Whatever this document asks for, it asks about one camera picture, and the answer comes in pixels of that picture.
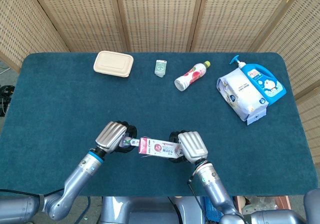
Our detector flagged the woven bamboo folding screen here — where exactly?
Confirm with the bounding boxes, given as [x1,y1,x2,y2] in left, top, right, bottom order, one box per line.
[0,0,320,166]

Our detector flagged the blue plastic basket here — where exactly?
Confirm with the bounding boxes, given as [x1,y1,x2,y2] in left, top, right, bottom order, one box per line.
[204,196,223,222]

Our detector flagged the black cable under table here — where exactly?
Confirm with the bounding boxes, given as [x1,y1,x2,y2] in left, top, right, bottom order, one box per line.
[74,196,91,224]

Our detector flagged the purple white toothpaste tube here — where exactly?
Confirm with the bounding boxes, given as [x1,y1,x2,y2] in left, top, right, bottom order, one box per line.
[121,136,141,149]

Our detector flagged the wooden crate with clutter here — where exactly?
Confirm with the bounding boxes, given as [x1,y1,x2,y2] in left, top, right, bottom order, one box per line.
[231,195,293,211]

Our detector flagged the small green tissue packet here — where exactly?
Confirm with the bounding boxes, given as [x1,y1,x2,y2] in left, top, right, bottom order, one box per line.
[154,59,167,78]

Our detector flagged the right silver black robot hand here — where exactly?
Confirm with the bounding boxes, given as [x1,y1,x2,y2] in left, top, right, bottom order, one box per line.
[168,130,209,164]

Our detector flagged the grey robot torso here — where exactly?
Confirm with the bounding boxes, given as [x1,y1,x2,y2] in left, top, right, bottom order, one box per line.
[99,196,208,224]

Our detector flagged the plastic bottle with peach label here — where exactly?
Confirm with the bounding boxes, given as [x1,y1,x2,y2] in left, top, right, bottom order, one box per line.
[174,60,211,92]

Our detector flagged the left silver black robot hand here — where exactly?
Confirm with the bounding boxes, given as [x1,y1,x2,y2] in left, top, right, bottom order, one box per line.
[95,120,138,155]

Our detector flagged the blue pump detergent bottle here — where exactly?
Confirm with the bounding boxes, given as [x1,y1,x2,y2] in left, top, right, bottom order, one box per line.
[229,54,287,106]

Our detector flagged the teal table cloth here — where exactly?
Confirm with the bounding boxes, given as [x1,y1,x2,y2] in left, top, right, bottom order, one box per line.
[0,52,319,198]

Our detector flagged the beige lidded food container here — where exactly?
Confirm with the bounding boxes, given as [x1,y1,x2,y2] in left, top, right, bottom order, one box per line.
[93,50,134,78]

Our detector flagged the black floor equipment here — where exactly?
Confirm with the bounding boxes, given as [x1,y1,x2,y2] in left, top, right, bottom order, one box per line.
[0,84,16,117]

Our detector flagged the white paper towel pack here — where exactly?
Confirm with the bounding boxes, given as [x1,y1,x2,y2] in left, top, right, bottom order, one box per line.
[216,67,270,126]

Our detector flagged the white pink toothpaste box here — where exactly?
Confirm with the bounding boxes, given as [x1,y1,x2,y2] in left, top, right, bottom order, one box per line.
[138,136,185,159]

